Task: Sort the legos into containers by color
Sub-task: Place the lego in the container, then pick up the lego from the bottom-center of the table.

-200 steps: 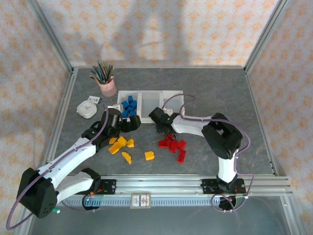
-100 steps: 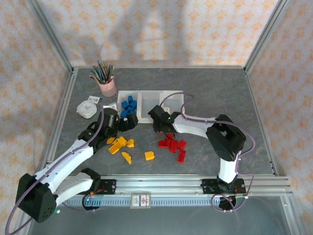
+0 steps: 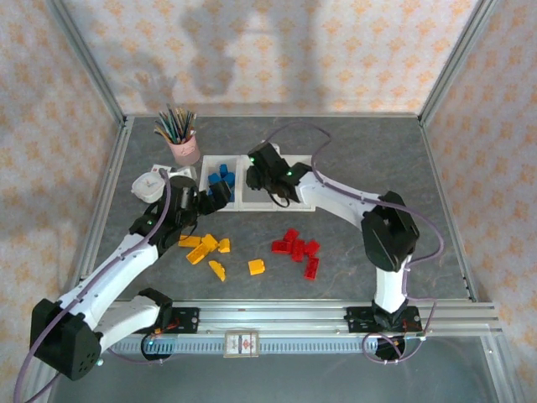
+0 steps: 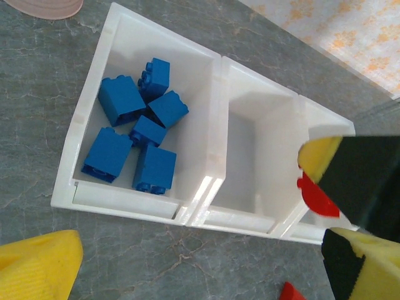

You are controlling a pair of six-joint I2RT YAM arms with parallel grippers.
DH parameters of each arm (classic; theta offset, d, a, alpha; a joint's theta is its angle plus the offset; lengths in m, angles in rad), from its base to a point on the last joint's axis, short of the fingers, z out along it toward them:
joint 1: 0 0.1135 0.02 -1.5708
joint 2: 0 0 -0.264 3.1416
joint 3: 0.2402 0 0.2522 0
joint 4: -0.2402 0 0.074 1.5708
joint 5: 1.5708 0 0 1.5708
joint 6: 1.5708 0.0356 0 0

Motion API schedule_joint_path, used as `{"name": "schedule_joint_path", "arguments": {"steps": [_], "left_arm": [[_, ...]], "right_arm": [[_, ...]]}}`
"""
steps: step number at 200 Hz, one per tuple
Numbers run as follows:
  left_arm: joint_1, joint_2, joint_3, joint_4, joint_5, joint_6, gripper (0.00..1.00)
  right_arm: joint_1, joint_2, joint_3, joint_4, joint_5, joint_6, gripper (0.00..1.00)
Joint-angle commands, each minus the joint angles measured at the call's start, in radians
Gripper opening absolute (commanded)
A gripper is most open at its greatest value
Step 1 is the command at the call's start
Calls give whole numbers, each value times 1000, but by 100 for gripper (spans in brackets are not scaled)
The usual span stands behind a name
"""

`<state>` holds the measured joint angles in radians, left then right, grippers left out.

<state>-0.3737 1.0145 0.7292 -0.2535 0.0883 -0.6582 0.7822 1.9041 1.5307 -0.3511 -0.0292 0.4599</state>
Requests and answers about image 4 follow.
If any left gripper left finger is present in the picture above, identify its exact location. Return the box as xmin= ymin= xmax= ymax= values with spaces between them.
xmin=0 ymin=229 xmax=84 ymax=300

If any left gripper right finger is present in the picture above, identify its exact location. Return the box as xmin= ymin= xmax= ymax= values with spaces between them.
xmin=321 ymin=227 xmax=400 ymax=300

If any red lego brick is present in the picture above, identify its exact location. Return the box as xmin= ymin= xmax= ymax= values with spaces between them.
xmin=296 ymin=174 xmax=342 ymax=219
xmin=279 ymin=281 xmax=309 ymax=300

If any blue lego brick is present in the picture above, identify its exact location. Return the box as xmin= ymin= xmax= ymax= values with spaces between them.
xmin=80 ymin=127 xmax=134 ymax=184
xmin=147 ymin=90 xmax=190 ymax=129
xmin=132 ymin=145 xmax=178 ymax=197
xmin=97 ymin=74 xmax=147 ymax=128
xmin=138 ymin=57 xmax=171 ymax=101
xmin=129 ymin=114 xmax=168 ymax=148

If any pink cup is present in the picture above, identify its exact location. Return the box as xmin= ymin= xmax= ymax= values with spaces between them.
xmin=6 ymin=0 xmax=84 ymax=20

